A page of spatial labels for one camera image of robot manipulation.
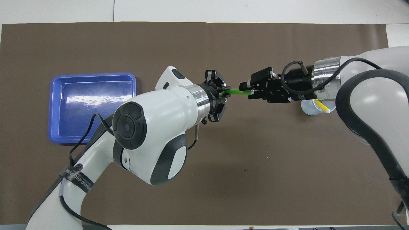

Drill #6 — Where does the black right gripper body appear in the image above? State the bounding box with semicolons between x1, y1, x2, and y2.
283;65;315;101

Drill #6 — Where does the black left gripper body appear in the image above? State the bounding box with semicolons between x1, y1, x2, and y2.
198;81;224;123

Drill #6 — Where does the green pen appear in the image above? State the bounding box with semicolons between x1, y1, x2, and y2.
220;89;255;97

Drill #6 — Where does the yellow pen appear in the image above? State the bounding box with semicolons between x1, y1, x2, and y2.
314;99;330;114

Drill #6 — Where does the clear plastic cup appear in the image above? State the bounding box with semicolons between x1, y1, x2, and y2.
301;98;336;115

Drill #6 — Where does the brown paper table mat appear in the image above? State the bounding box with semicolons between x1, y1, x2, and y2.
0;22;408;226

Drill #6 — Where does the blue plastic tray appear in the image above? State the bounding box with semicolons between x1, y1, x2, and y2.
48;72;137;145

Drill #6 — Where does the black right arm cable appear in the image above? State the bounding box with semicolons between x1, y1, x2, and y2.
281;57;384;95

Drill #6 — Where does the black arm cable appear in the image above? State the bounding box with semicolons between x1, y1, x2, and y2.
59;113;115;230
281;57;384;95

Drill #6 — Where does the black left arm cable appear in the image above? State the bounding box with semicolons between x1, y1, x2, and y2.
59;113;115;230

